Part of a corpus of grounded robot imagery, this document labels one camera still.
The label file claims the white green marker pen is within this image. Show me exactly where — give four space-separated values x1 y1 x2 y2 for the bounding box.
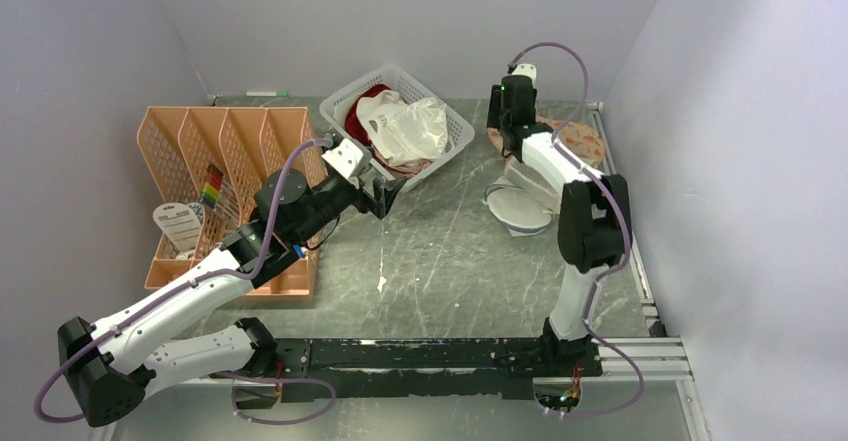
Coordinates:
245 90 289 98

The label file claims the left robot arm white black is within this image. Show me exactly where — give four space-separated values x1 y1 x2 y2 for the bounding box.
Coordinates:
52 166 406 427

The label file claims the floral mesh laundry bag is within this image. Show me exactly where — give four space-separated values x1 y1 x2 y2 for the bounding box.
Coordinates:
486 115 606 168

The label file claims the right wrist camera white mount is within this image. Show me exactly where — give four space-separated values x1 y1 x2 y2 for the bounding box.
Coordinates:
511 63 537 85

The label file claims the cylindrical white mesh laundry bag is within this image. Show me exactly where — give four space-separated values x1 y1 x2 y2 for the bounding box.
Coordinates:
504 158 561 215

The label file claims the rainbow colour swatch card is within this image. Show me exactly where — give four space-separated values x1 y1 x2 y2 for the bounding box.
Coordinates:
199 164 224 210

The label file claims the white paper tag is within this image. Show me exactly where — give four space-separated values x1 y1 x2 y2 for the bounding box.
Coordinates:
152 203 202 253

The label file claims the base purple cable loop left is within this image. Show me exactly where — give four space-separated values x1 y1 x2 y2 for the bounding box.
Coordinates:
218 374 340 426

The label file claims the pink beige bra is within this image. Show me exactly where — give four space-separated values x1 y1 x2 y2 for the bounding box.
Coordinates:
378 158 433 179

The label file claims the red velvet garment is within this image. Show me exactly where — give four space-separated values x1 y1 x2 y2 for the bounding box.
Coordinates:
344 83 390 147

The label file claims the left wrist camera silver box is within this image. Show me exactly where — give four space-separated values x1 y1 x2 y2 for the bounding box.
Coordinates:
321 138 371 184

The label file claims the blue bottle cap item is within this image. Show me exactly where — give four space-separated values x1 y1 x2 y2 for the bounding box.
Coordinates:
291 244 305 258

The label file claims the white satin garment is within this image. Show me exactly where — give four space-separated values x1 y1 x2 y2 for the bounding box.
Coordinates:
354 90 449 167

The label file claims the orange plastic file organizer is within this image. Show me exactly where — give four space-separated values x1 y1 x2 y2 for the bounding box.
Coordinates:
137 107 316 291

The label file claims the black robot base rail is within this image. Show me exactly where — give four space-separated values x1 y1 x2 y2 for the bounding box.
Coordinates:
235 317 602 403

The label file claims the white plastic laundry basket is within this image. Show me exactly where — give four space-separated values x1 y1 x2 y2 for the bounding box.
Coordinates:
319 64 475 193

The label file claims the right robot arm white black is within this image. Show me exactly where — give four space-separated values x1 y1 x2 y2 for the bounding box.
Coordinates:
487 70 632 375

